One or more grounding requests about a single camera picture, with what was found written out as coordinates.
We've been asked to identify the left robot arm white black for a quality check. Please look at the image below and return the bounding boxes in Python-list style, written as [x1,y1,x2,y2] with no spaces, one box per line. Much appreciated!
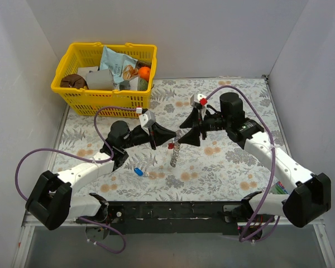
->
[25,121,176,230]

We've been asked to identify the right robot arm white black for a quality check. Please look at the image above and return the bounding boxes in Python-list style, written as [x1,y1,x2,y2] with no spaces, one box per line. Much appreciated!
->
[178,92,331,228]

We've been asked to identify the loose blue key tag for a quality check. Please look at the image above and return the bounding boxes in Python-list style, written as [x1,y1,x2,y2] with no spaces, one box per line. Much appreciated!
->
[133,167,151,178]

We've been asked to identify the green item in basket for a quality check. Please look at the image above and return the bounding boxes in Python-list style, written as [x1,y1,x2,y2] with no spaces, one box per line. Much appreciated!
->
[137,78,149,91]

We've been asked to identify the grey paper cup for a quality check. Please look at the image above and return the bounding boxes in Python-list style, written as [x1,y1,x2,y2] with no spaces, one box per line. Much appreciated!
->
[86,69,114,90]

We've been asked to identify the orange fruit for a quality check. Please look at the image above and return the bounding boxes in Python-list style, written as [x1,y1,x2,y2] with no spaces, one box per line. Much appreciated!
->
[138,66,151,82]

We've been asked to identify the yellow plastic basket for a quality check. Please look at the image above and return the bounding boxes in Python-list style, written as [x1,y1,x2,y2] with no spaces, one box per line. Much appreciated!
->
[51,42,157,118]

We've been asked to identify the light blue snack bag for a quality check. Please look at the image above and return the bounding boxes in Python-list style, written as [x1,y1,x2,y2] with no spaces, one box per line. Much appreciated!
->
[99,46,138,84]

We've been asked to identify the brown round pastry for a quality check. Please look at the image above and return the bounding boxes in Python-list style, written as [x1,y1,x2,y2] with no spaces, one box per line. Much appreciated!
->
[60,74,87,89]

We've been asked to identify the white paper in basket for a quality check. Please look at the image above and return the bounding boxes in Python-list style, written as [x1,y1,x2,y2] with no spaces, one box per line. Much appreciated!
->
[77,66,99,78]

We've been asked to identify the green blue carton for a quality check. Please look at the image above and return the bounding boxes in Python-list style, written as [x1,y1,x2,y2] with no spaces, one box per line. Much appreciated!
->
[270,181,288,194]

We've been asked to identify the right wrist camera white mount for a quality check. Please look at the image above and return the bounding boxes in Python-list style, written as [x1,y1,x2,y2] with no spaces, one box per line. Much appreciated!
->
[190,93,207,119]

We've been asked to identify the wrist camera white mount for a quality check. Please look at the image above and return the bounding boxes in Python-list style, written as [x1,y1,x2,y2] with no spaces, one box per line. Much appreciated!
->
[138,110,156,131]
[190,93,207,119]

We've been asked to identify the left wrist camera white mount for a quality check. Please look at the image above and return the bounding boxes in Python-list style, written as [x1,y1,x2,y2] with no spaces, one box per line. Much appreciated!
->
[138,110,156,131]

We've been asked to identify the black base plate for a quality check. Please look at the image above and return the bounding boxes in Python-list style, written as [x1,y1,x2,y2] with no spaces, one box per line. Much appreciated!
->
[97,201,253,235]

